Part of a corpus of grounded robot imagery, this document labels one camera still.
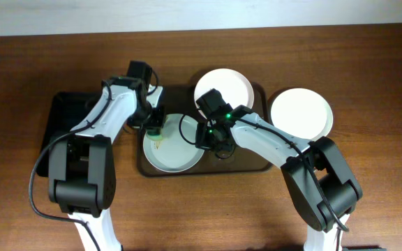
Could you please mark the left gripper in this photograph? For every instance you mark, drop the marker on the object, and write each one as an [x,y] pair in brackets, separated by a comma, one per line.
[154,129]

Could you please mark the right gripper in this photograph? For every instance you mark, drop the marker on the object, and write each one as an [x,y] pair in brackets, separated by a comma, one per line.
[220,147]

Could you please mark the green yellow sponge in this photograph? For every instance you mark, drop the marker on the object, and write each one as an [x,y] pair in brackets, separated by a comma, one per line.
[154,134]

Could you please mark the pale blue plate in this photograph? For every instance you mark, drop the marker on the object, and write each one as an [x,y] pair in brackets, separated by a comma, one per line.
[173,154]

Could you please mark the white plate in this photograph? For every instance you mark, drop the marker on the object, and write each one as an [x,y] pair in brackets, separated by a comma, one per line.
[235,89]
[302,113]

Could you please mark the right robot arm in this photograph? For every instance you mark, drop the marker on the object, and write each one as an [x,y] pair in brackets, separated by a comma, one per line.
[322,187]

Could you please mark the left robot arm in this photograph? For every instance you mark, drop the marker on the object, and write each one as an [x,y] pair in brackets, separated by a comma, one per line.
[81,169]

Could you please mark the brown plastic serving tray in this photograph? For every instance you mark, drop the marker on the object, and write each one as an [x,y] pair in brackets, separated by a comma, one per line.
[180,100]

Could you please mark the black rectangular tray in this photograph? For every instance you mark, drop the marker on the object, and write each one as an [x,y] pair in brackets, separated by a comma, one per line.
[67,110]

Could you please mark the white plate top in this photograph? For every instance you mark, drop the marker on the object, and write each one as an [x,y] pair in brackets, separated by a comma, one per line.
[235,89]

